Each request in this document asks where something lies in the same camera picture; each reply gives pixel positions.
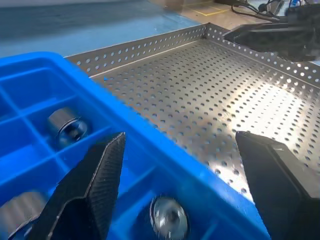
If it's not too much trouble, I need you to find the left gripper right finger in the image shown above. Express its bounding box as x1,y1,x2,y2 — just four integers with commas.
235,130,320,240

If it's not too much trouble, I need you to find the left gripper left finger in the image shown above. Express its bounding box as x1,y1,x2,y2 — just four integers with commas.
7,131,127,240

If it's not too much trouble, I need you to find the perforated metal tray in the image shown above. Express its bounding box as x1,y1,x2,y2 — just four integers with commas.
63,21,320,208

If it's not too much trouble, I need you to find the black looped cable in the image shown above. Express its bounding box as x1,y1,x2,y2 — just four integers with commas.
231,0,281,22

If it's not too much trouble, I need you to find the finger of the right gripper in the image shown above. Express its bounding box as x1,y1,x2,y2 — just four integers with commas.
223,21,320,62

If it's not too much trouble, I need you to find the blue plastic compartment tray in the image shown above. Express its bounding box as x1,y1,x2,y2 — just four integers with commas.
0,51,272,240

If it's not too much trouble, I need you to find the brown cardboard sheet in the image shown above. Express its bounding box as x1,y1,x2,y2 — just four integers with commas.
159,0,278,30

